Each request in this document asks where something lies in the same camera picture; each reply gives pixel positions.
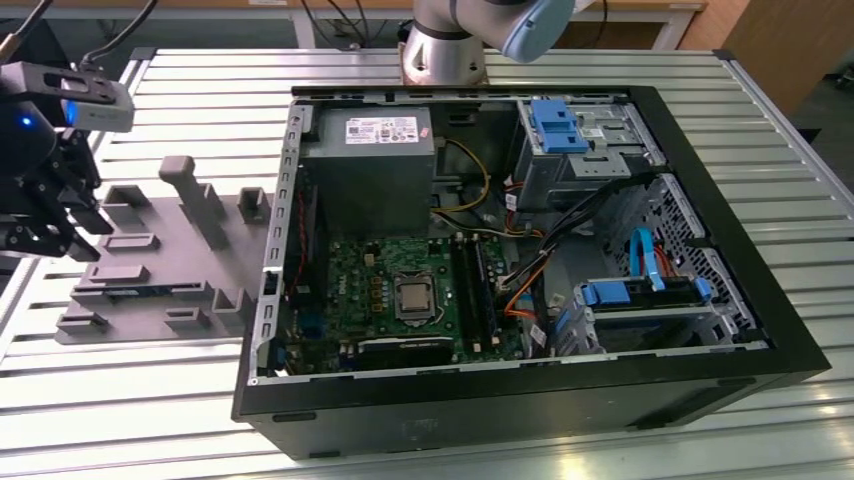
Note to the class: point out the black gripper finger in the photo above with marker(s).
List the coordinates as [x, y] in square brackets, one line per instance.
[73, 170]
[40, 235]

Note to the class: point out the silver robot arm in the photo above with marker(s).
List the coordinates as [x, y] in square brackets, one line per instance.
[440, 55]

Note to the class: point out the black RAM slot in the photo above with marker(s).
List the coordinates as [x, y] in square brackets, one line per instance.
[464, 290]

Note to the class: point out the installed RAM stick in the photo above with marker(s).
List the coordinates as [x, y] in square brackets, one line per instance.
[485, 295]

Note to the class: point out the grey parts rack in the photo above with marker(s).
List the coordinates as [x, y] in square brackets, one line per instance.
[167, 240]

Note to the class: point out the grey power supply unit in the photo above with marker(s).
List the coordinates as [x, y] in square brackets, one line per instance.
[367, 190]

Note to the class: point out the blue expansion slot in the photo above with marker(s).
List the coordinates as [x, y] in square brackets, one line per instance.
[309, 325]

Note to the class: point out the green motherboard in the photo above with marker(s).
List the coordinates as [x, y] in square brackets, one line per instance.
[353, 265]

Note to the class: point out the silver CPU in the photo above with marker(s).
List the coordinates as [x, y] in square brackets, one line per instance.
[413, 297]

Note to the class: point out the black graphics card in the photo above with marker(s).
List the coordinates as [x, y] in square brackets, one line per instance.
[403, 350]

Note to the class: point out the blue drive cage clip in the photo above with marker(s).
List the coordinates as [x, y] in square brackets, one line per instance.
[556, 130]

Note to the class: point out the silver drive cage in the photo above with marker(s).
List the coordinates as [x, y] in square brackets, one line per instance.
[600, 170]

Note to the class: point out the black PC case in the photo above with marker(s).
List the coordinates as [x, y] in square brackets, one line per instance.
[533, 415]

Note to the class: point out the hard disk in blue carrier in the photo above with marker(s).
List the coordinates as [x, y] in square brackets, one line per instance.
[607, 294]

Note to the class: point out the silver disk bay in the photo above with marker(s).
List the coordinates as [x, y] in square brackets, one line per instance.
[654, 313]

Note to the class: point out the white framed wooden desk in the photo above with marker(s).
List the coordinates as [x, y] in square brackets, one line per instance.
[667, 6]

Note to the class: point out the wooden cabinet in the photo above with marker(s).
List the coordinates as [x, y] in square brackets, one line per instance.
[787, 40]

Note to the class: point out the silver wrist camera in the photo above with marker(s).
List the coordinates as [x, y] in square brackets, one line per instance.
[100, 112]

